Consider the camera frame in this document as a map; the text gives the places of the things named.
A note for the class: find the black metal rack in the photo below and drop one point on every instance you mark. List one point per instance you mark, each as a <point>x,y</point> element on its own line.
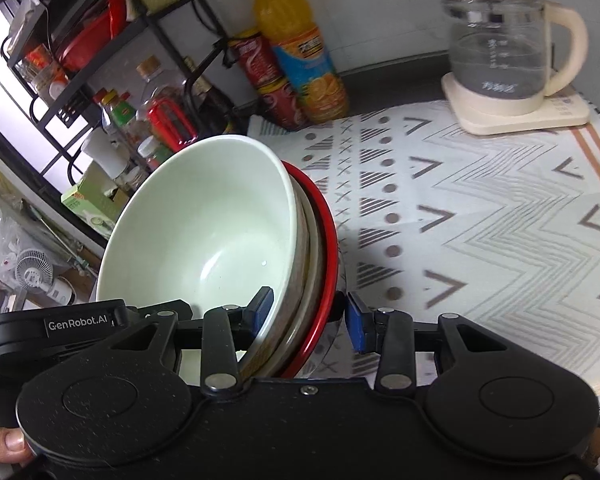
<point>155,30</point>

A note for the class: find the green carton box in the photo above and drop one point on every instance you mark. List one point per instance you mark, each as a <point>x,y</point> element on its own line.
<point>87,205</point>

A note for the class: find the red plate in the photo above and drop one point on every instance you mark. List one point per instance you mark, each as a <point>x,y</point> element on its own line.
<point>331,260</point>

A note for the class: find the patterned table mat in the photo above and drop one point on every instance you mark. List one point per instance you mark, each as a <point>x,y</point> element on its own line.
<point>480,220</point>

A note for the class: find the white ceramic bowl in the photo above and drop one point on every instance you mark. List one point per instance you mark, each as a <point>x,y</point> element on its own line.
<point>195,240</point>

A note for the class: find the small white fan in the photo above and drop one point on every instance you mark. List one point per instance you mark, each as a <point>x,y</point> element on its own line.
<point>34,272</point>

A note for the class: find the clear bottle with cork cap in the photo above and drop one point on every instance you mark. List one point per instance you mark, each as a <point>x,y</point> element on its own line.
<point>155,80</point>

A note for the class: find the red rimmed bowl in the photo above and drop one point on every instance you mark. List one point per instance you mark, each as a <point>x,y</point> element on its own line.
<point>310,265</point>

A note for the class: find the white cup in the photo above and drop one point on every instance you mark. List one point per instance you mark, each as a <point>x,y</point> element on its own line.
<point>105,152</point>

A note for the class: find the sauce bottle with red cap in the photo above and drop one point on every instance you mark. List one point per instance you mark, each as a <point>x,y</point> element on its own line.
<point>122,110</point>

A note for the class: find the spice jar with red label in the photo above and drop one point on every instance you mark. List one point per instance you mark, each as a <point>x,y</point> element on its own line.
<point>45,72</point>

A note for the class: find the cream kettle base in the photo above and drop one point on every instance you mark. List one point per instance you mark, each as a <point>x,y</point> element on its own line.
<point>520,112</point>

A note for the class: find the orange juice bottle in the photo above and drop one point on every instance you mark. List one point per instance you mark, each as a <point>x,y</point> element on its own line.
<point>305,60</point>

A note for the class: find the red plastic container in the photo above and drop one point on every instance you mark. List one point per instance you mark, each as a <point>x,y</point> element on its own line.
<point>87,42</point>

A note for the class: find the dark glass bottle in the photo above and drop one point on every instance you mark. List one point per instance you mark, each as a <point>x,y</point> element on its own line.
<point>212,95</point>

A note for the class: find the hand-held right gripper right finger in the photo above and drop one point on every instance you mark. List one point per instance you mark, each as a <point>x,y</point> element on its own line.
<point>355,325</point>

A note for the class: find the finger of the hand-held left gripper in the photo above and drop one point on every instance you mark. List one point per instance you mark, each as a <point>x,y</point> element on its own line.
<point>155,307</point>

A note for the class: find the red drink can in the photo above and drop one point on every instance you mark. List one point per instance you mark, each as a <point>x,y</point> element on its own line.
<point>255,60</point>
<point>285,105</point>

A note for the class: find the person's left hand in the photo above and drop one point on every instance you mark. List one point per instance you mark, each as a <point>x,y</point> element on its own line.
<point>5,444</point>

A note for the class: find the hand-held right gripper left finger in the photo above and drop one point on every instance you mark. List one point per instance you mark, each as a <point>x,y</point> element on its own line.
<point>263,306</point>

